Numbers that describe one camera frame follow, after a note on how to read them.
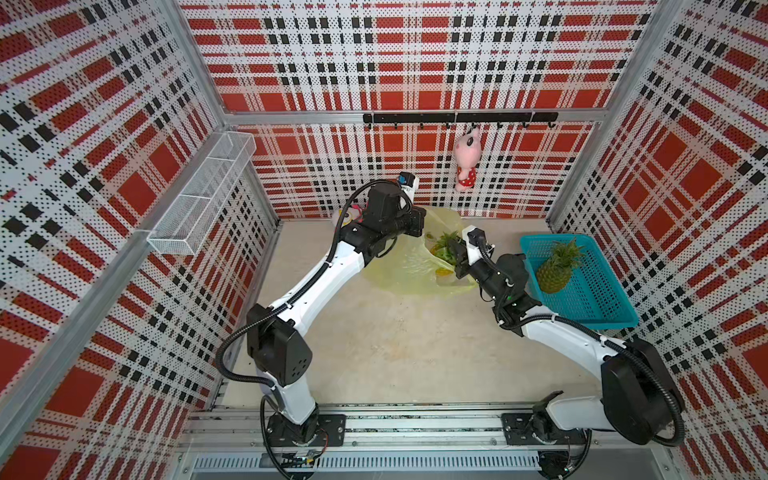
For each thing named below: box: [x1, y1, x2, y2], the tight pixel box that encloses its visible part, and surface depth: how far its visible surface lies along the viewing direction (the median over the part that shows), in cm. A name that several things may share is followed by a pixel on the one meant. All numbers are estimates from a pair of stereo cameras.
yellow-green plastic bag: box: [362, 207, 477, 296], surface depth 80 cm
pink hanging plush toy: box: [454, 126, 482, 192], surface depth 95 cm
